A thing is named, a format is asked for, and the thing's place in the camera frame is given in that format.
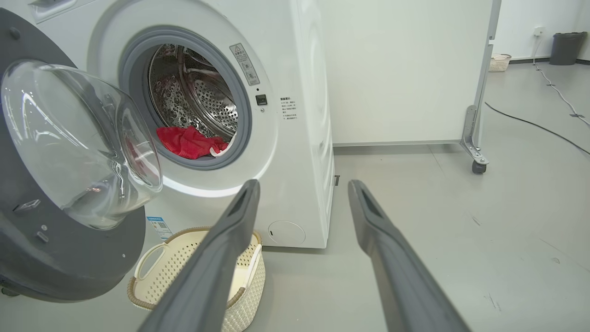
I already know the cream laundry basket brown rim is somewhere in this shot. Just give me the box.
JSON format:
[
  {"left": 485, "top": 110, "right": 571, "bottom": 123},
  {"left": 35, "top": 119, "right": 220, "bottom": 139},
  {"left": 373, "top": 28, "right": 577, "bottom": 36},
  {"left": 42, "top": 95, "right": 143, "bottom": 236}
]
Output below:
[{"left": 128, "top": 227, "right": 266, "bottom": 332}]

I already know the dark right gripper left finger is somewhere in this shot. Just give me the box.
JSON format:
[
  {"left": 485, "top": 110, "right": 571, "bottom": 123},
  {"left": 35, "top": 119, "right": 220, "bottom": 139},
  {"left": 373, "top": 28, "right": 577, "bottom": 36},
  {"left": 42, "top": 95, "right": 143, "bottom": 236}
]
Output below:
[{"left": 138, "top": 179, "right": 261, "bottom": 332}]

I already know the white front-load washing machine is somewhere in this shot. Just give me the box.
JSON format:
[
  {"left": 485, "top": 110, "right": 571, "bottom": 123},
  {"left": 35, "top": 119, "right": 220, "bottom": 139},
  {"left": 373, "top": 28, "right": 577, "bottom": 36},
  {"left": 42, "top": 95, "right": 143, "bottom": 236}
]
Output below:
[{"left": 0, "top": 0, "right": 336, "bottom": 249}]

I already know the small cream woven basket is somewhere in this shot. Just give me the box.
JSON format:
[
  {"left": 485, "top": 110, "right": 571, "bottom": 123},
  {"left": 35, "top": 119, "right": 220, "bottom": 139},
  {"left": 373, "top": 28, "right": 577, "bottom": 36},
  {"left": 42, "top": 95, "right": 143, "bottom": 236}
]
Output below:
[{"left": 489, "top": 53, "right": 512, "bottom": 72}]

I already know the white floor cable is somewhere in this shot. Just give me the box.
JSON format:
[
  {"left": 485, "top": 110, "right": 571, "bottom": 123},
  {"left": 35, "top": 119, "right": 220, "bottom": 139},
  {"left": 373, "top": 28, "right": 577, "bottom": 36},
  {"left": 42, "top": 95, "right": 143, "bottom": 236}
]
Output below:
[{"left": 532, "top": 35, "right": 590, "bottom": 128}]

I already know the white partition panel metal frame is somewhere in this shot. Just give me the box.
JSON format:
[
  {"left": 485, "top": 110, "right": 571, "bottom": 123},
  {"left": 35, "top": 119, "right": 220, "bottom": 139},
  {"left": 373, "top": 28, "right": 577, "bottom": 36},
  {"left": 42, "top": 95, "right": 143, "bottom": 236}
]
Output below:
[{"left": 318, "top": 0, "right": 503, "bottom": 148}]

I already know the black floor cable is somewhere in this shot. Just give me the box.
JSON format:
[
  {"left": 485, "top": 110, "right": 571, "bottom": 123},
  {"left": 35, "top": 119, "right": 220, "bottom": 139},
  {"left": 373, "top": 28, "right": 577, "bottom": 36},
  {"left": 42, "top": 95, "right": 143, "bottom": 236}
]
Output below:
[{"left": 485, "top": 102, "right": 590, "bottom": 156}]

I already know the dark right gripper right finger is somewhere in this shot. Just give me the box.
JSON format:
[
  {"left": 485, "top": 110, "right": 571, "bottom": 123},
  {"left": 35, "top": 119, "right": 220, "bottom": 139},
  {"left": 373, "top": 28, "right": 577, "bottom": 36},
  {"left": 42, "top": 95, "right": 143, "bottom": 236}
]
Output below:
[{"left": 348, "top": 180, "right": 471, "bottom": 332}]

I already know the dark grey round washer door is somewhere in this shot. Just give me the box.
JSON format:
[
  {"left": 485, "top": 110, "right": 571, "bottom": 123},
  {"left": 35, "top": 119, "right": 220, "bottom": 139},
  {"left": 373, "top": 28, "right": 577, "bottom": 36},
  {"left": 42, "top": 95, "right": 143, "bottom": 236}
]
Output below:
[{"left": 0, "top": 7, "right": 164, "bottom": 303}]

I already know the metal caster foot black wheel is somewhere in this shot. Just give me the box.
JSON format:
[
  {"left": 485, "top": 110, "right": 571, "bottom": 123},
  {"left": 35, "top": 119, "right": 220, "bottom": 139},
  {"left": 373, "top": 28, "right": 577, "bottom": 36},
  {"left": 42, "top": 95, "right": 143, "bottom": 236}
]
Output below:
[{"left": 460, "top": 105, "right": 490, "bottom": 175}]

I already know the dark grey trash bin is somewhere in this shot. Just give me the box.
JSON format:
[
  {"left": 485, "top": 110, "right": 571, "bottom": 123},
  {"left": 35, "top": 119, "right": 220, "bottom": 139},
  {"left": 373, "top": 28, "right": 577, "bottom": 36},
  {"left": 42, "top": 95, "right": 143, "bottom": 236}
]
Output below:
[{"left": 549, "top": 31, "right": 589, "bottom": 65}]

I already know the red garment with white tag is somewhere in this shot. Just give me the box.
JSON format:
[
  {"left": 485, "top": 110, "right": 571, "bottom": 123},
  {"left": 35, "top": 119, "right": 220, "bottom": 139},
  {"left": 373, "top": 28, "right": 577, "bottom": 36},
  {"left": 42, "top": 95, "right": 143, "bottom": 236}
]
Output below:
[{"left": 156, "top": 125, "right": 212, "bottom": 160}]

